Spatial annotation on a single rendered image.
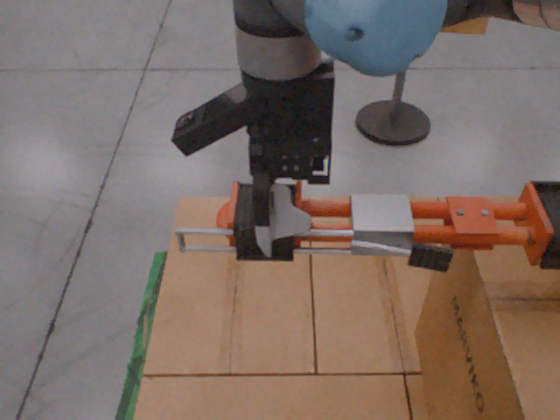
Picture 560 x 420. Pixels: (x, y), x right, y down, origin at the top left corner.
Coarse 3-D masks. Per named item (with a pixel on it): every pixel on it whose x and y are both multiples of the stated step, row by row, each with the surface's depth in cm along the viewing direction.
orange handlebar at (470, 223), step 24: (216, 216) 62; (312, 216) 63; (336, 216) 63; (432, 216) 62; (456, 216) 60; (480, 216) 60; (504, 216) 62; (312, 240) 60; (336, 240) 60; (432, 240) 59; (456, 240) 59; (480, 240) 59; (504, 240) 59; (528, 240) 59
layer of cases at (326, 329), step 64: (192, 256) 144; (320, 256) 144; (384, 256) 144; (192, 320) 129; (256, 320) 129; (320, 320) 129; (384, 320) 129; (192, 384) 117; (256, 384) 117; (320, 384) 117; (384, 384) 117
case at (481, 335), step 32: (512, 224) 79; (480, 256) 74; (512, 256) 74; (448, 288) 87; (480, 288) 72; (512, 288) 70; (544, 288) 70; (448, 320) 87; (480, 320) 72; (512, 320) 67; (544, 320) 67; (448, 352) 86; (480, 352) 72; (512, 352) 64; (544, 352) 63; (448, 384) 86; (480, 384) 72; (512, 384) 61; (544, 384) 61; (448, 416) 86; (480, 416) 71; (512, 416) 61; (544, 416) 58
